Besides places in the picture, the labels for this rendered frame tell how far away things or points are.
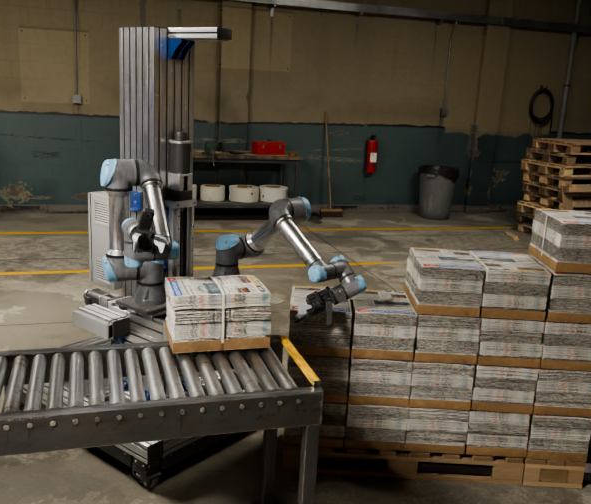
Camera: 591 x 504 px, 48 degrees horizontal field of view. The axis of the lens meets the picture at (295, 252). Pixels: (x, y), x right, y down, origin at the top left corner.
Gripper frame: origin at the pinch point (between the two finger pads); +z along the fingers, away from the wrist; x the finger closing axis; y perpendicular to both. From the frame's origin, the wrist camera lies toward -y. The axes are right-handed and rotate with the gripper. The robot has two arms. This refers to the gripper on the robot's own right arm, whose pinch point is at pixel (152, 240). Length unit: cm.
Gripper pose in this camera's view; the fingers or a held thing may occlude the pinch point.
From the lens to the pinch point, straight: 247.6
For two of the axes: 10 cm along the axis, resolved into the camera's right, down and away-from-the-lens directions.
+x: -8.9, -0.7, -4.6
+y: -1.7, 9.7, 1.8
